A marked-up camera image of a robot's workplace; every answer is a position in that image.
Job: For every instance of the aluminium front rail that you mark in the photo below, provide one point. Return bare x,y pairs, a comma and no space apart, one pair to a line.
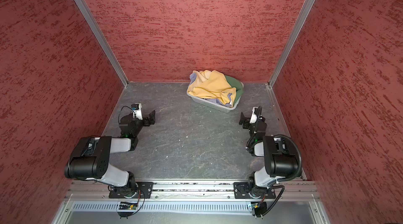
193,190

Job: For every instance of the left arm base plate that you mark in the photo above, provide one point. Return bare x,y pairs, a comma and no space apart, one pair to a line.
144,189

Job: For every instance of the small circuit board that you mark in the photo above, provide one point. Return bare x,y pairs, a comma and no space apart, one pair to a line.
127,206
259,207

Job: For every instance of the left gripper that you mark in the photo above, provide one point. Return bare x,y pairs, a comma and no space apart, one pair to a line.
146,120

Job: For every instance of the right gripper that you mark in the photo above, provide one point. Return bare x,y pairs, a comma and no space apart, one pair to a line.
247,122

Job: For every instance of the right small circuit board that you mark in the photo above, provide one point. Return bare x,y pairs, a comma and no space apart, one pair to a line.
259,207

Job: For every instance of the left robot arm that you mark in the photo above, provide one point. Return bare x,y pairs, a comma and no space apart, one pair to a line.
89,161

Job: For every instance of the right corner aluminium post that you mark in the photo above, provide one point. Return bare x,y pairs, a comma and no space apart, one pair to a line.
300,21

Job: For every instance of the white plastic basket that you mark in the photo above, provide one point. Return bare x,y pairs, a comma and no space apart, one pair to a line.
215,105

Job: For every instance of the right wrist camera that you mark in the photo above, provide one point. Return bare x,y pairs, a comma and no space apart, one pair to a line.
256,114

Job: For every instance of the yellow skirt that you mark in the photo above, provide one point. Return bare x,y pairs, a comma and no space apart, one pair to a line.
211,86

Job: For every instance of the corner aluminium post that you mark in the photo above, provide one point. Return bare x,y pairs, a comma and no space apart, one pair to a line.
96,30
300,21

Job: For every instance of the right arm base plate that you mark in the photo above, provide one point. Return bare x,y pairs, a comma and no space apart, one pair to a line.
242,190

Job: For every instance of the left small circuit board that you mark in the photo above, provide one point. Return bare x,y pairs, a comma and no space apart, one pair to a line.
127,206

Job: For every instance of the lavender skirt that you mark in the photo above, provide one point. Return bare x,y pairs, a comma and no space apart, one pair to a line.
214,100

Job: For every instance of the green skirt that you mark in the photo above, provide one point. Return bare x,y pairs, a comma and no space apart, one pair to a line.
237,85

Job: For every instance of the left corner aluminium post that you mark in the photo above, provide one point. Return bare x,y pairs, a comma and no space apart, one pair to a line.
96,30

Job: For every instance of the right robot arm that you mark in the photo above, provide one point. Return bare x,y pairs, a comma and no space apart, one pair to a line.
282,157

